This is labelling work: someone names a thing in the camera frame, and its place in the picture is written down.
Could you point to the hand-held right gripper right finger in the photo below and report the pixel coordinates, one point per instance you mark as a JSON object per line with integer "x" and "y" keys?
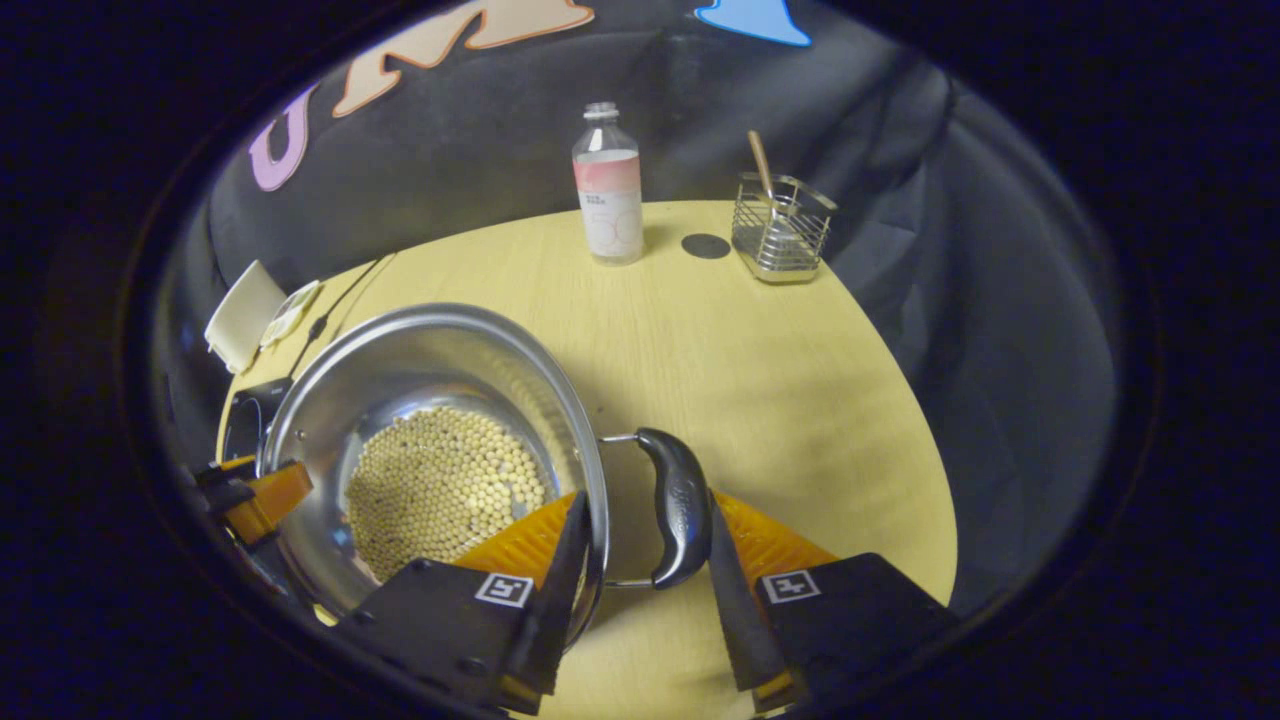
{"x": 730, "y": 610}

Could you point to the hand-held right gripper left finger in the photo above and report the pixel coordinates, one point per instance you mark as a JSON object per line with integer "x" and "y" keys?
{"x": 450, "y": 620}

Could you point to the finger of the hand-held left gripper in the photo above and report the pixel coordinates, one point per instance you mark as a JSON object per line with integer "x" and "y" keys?
{"x": 270, "y": 495}
{"x": 228, "y": 468}

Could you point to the black induction cooktop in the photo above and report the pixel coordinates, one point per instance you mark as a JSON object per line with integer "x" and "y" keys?
{"x": 250, "y": 415}

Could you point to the pile of soybeans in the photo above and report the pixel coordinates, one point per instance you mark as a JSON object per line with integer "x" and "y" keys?
{"x": 440, "y": 480}

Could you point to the white cylindrical container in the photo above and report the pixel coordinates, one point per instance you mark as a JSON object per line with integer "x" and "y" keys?
{"x": 243, "y": 315}

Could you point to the white compartment tray of grains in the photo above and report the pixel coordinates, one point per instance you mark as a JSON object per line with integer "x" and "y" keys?
{"x": 290, "y": 312}

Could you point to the black round table disc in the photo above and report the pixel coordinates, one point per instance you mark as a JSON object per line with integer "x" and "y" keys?
{"x": 706, "y": 246}

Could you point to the clear bottle pink label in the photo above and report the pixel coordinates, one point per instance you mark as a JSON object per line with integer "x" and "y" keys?
{"x": 608, "y": 200}

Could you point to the wooden stick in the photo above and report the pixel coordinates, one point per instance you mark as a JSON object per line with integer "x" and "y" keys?
{"x": 761, "y": 165}

